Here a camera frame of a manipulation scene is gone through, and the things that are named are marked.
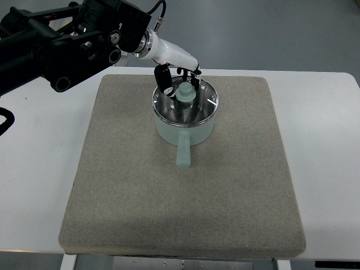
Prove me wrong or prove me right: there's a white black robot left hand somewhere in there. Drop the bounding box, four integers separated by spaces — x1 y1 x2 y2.
133 29 202 100

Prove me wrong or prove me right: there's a glass lid with green knob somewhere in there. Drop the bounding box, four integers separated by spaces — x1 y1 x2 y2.
152 81 218 128

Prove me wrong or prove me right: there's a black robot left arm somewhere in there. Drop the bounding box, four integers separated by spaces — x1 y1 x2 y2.
1 1 152 95

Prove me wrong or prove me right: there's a mint green saucepan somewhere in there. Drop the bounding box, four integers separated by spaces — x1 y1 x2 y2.
154 108 217 169

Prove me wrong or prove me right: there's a grey fabric mat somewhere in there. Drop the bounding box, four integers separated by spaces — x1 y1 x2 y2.
58 75 306 259

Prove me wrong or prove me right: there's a metal plate under table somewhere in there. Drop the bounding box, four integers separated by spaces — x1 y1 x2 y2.
112 256 254 270

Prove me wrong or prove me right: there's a white table frame leg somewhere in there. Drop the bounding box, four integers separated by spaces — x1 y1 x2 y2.
60 254 77 270

